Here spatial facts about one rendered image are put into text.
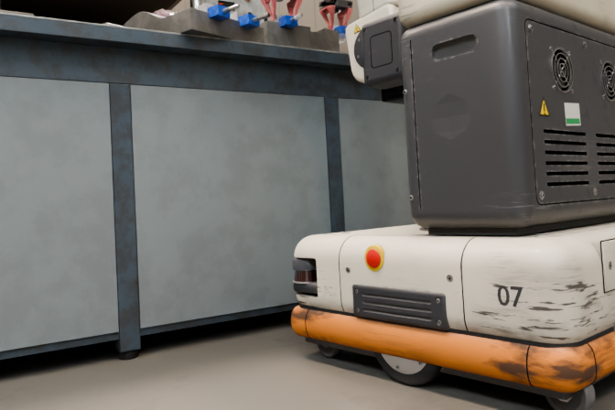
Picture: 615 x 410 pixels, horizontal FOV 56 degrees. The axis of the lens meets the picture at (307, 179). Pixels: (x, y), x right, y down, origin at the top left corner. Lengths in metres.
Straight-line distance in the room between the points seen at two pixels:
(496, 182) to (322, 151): 0.82
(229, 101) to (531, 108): 0.85
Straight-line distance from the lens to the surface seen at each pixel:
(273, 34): 1.75
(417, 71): 1.14
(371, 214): 1.84
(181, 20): 1.55
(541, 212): 1.06
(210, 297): 1.57
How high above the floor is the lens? 0.36
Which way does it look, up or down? 2 degrees up
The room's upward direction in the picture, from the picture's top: 3 degrees counter-clockwise
